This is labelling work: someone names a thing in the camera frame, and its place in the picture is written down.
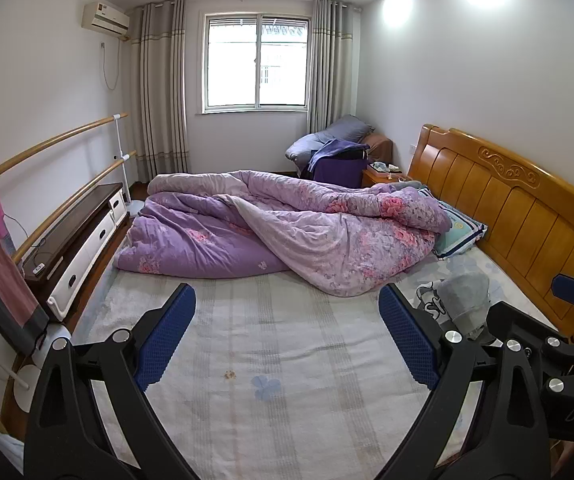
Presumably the wooden nightstand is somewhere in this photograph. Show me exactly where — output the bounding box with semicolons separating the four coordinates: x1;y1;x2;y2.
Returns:
362;162;410;189

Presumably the air conditioner power cable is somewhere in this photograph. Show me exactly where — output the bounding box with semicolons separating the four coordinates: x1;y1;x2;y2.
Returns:
100;40;120;91

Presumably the brown cushion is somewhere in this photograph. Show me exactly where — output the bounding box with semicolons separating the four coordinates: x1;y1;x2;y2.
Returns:
362;134;394;165

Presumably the white barre stand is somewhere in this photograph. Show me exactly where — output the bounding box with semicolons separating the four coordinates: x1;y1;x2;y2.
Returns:
112;115;144;218

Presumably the blue-edged pillow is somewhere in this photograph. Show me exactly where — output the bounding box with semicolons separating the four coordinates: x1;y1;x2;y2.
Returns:
432;187;488;260

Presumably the grey hoodie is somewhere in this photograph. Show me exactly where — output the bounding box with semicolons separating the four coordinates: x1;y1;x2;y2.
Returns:
437;271;490;338

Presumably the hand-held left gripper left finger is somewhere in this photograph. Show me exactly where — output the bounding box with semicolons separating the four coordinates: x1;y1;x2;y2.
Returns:
23;282;198;480

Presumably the wooden headboard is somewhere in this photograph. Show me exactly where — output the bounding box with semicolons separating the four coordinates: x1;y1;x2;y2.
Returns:
407;124;574;336

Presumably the wall air conditioner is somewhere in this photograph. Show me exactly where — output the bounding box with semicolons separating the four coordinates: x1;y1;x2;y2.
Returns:
82;2;131;41

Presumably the pink towel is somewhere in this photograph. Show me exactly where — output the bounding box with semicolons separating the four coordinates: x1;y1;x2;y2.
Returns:
0;170;50;356

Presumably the white printed pillowcase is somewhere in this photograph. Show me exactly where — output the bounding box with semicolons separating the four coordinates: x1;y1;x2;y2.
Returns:
414;280;450;321

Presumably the purple cloth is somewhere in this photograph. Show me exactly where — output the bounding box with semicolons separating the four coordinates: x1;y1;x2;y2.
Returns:
307;139;370;178

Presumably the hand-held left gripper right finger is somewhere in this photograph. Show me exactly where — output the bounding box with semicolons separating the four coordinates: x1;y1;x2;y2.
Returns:
374;282;552;480

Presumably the window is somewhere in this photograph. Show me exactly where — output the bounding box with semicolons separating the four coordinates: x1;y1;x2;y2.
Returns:
201;12;312;113

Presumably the dark white-fronted TV cabinet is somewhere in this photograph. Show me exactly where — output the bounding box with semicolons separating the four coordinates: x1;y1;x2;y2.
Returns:
19;182;128;322

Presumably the dark purple box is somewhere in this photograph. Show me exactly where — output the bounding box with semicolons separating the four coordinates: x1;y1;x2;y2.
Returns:
314;157;368;187

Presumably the purple floral quilt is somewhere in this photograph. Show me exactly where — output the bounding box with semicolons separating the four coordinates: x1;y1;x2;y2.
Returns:
114;170;452;297

